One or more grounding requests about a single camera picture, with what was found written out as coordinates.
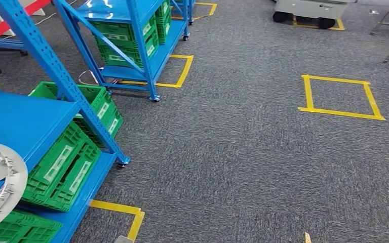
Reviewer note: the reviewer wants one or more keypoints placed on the red barrier belt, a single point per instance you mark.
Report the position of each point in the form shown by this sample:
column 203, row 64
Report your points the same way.
column 0, row 28

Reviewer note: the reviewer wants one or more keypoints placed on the white desk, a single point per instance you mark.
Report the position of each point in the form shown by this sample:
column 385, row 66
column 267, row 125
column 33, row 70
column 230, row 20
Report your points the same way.
column 40, row 11

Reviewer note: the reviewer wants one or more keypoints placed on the open yellow floor tape square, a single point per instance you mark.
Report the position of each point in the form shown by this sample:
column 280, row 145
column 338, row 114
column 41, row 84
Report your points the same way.
column 307, row 238

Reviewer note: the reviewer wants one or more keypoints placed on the grey wheeled cart robot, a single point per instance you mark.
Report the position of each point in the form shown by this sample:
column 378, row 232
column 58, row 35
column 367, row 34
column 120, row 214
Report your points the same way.
column 312, row 8

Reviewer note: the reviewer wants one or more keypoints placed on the grey plastic wheel cover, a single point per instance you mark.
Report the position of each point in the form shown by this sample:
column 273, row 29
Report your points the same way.
column 16, row 177

